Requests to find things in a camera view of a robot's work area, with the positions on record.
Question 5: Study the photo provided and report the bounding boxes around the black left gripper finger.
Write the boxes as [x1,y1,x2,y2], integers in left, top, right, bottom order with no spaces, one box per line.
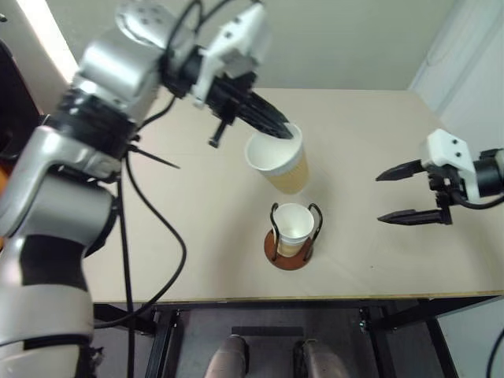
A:
[239,105,299,140]
[247,90,295,127]

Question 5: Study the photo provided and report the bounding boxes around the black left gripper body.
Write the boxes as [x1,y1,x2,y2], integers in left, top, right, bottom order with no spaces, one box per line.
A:
[205,69,261,127]

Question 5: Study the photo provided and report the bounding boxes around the black metal table frame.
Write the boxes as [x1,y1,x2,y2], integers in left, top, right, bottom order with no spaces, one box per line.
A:
[92,291,504,378]

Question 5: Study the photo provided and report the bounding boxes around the dark grey rounded shape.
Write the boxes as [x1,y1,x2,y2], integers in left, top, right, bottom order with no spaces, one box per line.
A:
[295,339,350,378]
[206,333,250,378]

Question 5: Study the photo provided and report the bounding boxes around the tan paper cup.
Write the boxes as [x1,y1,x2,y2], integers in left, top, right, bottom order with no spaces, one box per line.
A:
[244,122,311,195]
[273,202,315,258]

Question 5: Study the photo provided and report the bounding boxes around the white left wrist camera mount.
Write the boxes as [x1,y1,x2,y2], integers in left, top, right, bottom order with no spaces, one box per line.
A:
[191,1,272,109]

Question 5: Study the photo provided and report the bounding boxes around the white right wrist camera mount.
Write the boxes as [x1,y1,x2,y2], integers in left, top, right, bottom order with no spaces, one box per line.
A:
[418,128,484,206]

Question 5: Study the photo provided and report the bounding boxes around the black floor cable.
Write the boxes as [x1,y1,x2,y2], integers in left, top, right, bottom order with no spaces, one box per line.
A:
[484,334,504,378]

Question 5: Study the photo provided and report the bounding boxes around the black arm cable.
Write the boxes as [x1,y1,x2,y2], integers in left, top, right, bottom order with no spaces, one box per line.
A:
[452,191,504,211]
[92,0,222,330]

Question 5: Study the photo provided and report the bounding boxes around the thin black straight cable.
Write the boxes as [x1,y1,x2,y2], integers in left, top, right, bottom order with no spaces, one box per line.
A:
[116,184,137,378]

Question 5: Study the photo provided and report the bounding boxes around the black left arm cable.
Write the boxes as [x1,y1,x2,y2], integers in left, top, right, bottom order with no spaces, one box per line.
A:
[92,0,222,330]

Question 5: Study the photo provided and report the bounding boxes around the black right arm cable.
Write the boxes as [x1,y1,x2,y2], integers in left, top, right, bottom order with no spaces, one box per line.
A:
[452,191,504,211]

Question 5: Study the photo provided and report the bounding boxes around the black wire cup holder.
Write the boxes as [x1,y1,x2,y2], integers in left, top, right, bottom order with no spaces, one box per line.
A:
[262,202,324,272]

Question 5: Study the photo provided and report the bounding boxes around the black zip tie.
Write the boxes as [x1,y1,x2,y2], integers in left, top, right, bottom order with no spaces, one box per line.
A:
[128,144,181,170]

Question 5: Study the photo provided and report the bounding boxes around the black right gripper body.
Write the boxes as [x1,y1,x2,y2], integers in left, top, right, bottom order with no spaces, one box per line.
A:
[423,163,469,209]

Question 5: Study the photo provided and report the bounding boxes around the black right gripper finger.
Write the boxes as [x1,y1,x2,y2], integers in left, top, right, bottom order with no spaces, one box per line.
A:
[375,158,425,183]
[376,203,454,227]

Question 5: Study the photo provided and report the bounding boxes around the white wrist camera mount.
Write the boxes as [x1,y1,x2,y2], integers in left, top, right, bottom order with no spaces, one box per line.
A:
[191,1,272,109]
[418,128,484,206]

